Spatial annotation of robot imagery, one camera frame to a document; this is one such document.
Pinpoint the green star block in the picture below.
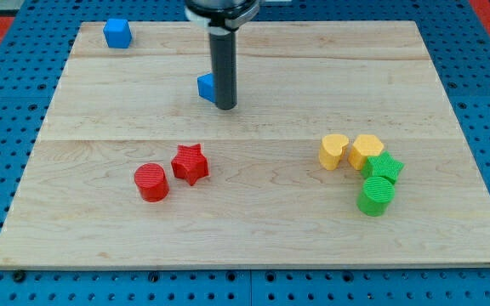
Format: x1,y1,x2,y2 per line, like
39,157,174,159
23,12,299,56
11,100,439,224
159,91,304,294
361,151,405,184

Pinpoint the green cylinder block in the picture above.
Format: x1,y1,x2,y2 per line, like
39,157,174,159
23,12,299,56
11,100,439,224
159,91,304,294
356,177,395,217

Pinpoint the blue triangle block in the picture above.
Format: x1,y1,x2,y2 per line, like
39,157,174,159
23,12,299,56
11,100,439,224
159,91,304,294
197,73,215,103

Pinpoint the red cylinder block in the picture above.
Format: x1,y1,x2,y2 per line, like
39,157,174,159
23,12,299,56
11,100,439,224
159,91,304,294
134,163,169,202

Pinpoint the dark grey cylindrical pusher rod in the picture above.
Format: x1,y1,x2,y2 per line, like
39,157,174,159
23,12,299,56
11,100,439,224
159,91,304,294
209,32,237,110

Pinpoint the yellow hexagon block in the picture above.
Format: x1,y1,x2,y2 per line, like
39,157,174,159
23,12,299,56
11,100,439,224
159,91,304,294
348,134,385,170

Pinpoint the blue cube block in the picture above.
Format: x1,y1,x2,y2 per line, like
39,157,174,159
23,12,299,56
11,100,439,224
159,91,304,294
103,19,132,48

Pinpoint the red star block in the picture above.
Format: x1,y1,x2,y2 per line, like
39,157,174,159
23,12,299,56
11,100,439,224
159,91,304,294
171,144,209,186

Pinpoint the light wooden board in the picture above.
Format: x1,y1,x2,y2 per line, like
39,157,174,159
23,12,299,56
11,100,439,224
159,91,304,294
0,21,490,271

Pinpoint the yellow heart block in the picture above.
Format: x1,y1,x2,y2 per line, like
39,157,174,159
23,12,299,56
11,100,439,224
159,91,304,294
318,133,349,171

